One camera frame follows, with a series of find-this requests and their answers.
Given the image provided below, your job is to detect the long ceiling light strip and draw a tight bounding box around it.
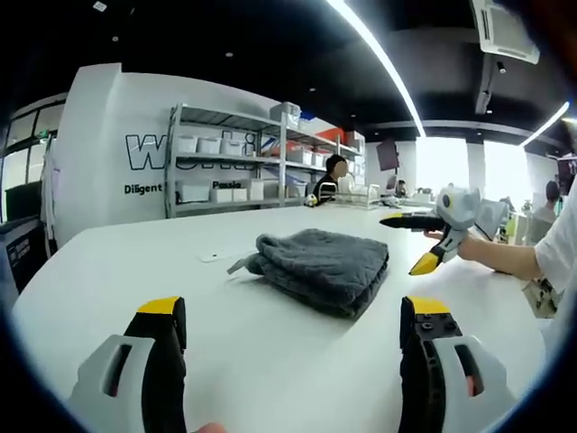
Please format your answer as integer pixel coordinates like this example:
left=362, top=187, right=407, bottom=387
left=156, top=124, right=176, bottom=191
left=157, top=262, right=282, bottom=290
left=324, top=0, right=428, bottom=137

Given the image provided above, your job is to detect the person's right hand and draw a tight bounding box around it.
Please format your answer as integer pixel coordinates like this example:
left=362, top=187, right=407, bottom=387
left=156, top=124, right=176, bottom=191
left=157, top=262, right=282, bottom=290
left=425, top=228, right=480, bottom=263

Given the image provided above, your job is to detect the black cabinet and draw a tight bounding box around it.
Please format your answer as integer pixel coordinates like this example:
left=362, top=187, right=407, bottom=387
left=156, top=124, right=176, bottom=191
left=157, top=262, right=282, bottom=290
left=0, top=215, right=59, bottom=297

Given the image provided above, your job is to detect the small white card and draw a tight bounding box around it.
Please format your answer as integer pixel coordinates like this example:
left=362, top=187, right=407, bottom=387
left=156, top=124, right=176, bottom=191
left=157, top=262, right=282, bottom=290
left=197, top=249, right=247, bottom=264

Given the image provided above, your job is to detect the white wire dish rack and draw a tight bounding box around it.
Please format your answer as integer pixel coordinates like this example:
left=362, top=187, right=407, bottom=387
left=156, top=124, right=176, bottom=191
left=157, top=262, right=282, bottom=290
left=332, top=183, right=383, bottom=211

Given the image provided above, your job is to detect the hanging white coat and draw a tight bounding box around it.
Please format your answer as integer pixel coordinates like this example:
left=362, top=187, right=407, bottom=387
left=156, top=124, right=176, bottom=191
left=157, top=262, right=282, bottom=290
left=39, top=134, right=63, bottom=256

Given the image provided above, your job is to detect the ceiling air conditioner unit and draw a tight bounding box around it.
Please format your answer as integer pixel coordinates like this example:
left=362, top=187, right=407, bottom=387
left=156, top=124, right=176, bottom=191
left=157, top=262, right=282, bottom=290
left=468, top=0, right=542, bottom=69

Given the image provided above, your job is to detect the dark wall monitor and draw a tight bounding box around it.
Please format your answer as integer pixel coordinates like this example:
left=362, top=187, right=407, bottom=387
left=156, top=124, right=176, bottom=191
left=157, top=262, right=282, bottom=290
left=375, top=138, right=401, bottom=172

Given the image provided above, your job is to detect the grey metal shelving rack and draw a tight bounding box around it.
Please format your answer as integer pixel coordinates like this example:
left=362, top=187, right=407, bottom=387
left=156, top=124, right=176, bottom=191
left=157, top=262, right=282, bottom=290
left=164, top=102, right=367, bottom=220

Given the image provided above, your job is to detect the person's arm in white sleeve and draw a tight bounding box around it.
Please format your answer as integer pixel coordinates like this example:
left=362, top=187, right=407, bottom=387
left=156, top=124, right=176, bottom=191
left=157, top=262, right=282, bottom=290
left=534, top=178, right=577, bottom=297

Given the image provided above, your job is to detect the row of white storage boxes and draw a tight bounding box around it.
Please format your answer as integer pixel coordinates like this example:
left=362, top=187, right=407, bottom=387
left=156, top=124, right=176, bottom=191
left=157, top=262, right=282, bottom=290
left=174, top=102, right=364, bottom=204

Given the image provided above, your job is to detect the grey towel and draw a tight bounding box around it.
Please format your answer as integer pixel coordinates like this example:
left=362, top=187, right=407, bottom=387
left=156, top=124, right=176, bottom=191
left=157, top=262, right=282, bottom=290
left=226, top=227, right=390, bottom=320

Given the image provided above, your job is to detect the short ceiling light strip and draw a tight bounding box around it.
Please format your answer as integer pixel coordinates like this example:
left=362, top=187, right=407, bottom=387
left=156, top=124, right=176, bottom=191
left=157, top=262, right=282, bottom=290
left=521, top=101, right=572, bottom=148

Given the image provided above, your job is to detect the person's patterned clothing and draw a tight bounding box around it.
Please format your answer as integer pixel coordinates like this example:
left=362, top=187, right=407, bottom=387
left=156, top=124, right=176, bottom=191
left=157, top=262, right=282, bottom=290
left=521, top=274, right=565, bottom=320

